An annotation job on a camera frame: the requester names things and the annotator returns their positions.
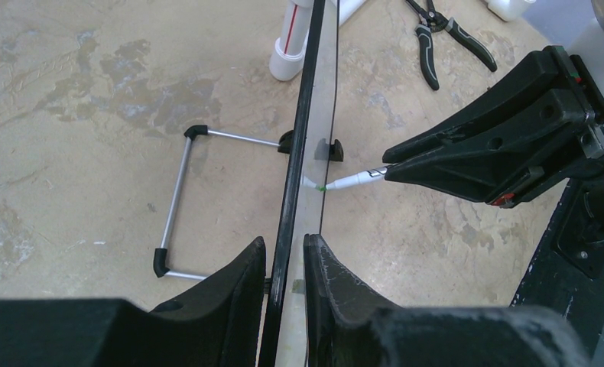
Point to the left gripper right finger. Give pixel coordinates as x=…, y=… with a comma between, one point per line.
x=351, y=324

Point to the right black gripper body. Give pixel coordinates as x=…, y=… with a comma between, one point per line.
x=587, y=154

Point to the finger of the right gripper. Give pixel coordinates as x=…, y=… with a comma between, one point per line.
x=497, y=163
x=537, y=73

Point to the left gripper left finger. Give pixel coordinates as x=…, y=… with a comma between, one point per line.
x=130, y=329

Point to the white whiteboard marker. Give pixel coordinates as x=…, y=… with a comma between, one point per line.
x=363, y=177

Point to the small black-framed whiteboard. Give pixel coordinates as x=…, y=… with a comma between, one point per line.
x=282, y=338

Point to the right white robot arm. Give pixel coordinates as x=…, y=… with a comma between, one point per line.
x=571, y=103

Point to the white PVC pipe frame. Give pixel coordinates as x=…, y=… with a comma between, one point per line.
x=287, y=58

